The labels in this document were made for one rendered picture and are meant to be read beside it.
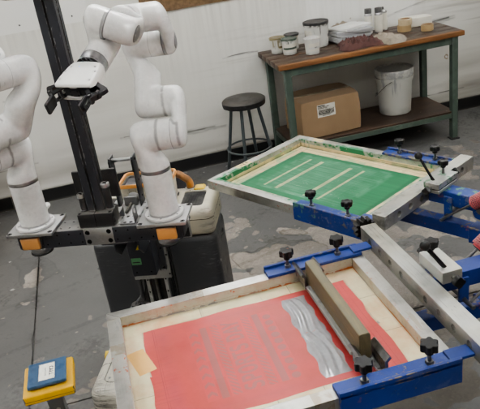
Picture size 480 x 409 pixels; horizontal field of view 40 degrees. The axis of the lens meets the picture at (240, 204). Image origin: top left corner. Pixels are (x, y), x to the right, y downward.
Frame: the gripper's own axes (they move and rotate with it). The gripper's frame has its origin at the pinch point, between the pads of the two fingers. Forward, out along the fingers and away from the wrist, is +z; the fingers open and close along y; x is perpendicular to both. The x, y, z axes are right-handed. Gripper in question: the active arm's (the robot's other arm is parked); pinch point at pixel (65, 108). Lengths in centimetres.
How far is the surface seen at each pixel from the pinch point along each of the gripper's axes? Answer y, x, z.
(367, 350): 74, 50, 27
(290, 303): 49, 65, 7
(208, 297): 25, 64, 8
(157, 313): 12, 63, 17
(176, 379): 27, 54, 39
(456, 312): 93, 51, 13
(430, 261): 86, 55, -5
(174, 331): 19, 62, 22
